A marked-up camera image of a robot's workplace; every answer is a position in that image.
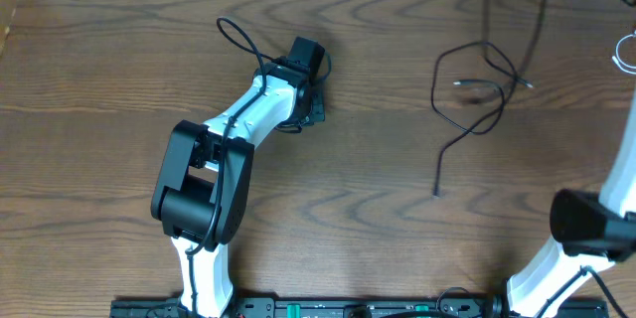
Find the white cable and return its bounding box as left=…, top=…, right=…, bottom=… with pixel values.
left=610, top=29, right=636, bottom=77

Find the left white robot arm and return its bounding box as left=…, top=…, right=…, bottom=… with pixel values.
left=150, top=37, right=331, bottom=317

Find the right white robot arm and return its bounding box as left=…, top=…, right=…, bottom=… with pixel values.
left=506, top=107, right=635, bottom=317

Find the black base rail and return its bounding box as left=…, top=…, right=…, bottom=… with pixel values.
left=109, top=296, right=610, bottom=318

